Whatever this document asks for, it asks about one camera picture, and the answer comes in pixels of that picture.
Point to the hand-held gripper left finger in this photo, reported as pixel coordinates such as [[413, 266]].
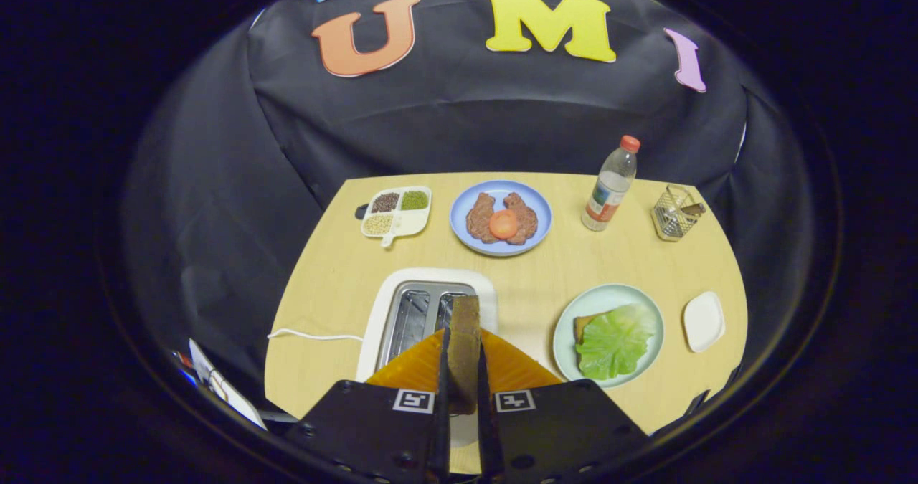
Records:
[[373, 426]]

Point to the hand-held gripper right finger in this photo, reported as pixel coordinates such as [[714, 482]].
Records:
[[559, 426]]

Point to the green lettuce leaf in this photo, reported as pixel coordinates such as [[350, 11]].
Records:
[[617, 344]]

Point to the brown toasted bread slice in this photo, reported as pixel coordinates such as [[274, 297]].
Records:
[[465, 355]]

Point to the bread slice under ham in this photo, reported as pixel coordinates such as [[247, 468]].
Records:
[[582, 324]]

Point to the pale green plate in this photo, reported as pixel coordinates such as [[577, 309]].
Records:
[[602, 296]]

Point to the white toaster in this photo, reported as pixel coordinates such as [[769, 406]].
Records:
[[387, 287]]

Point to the white paper sheet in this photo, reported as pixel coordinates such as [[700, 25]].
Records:
[[229, 398]]

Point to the small white square dish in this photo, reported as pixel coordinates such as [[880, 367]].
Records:
[[704, 321]]

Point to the white divided seasoning tray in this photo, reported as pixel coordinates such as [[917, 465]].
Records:
[[409, 220]]

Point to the red tomato slice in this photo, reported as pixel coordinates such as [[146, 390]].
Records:
[[503, 224]]

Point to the brown meat slice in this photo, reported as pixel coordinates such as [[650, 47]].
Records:
[[479, 219], [527, 219]]

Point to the clear bottle with red cap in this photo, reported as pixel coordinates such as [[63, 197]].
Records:
[[608, 193]]

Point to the blue plate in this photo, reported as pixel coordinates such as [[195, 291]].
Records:
[[502, 190]]

